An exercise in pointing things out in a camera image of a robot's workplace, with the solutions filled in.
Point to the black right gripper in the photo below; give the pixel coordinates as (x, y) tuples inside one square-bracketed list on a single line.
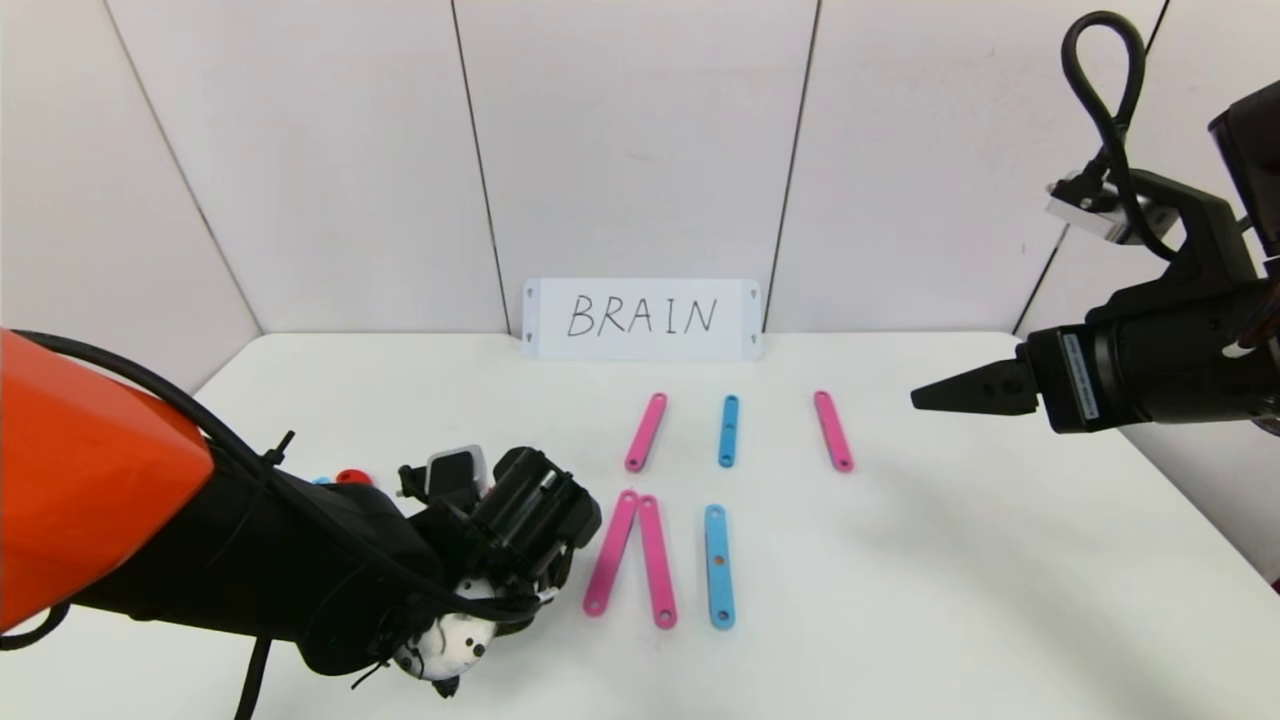
[(1070, 378)]

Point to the pink bar with blue underside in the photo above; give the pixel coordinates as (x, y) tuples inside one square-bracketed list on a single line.
[(647, 432)]

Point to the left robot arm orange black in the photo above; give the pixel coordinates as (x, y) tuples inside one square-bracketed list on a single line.
[(100, 500)]

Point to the white BRAIN sign card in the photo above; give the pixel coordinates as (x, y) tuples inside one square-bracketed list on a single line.
[(640, 345)]

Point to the short blue bar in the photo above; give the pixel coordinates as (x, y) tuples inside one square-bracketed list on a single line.
[(729, 445)]

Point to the long pink bar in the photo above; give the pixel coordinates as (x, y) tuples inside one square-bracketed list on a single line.
[(657, 560), (612, 555)]

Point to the medium red arc piece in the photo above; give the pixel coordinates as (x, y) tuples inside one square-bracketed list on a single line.
[(352, 476)]

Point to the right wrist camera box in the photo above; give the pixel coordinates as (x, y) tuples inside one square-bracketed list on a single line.
[(1085, 212)]

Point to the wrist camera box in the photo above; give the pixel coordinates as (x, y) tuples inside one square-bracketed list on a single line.
[(457, 470), (1085, 212)]

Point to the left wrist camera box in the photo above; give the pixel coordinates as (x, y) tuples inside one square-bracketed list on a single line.
[(457, 470)]

